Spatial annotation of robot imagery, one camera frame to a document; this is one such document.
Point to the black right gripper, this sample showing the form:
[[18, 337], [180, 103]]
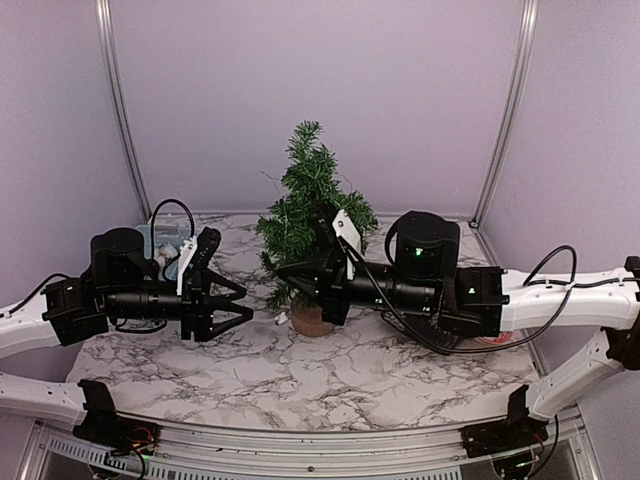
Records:
[[329, 291]]

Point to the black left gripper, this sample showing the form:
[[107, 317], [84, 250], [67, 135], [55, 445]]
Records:
[[197, 318]]

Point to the small green christmas tree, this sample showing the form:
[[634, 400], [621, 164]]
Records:
[[310, 179]]

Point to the clear string ornament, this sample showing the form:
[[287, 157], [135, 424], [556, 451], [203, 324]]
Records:
[[306, 317]]

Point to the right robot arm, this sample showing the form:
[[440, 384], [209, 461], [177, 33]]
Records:
[[431, 298]]

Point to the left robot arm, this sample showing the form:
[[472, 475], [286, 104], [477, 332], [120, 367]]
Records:
[[121, 283]]

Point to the white fluffy pompom ornament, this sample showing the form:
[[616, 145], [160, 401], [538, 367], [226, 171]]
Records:
[[164, 253]]

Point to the light blue plastic basket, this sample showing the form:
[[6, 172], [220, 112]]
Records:
[[175, 235]]

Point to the black floral rectangular plate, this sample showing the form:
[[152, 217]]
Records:
[[419, 329]]

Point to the red white patterned bowl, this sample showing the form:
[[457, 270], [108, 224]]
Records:
[[504, 338]]

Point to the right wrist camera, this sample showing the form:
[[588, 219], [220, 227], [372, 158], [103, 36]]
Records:
[[323, 219]]

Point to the aluminium front rail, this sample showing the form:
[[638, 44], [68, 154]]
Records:
[[190, 451]]

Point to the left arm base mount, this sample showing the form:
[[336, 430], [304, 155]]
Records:
[[121, 434]]

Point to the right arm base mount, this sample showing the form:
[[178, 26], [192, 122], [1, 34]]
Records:
[[499, 436]]

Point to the left aluminium frame post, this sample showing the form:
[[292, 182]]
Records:
[[112, 69]]

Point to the aluminium frame post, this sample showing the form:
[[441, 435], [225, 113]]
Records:
[[112, 69], [515, 91]]

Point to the right aluminium frame post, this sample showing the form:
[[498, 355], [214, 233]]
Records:
[[515, 91]]

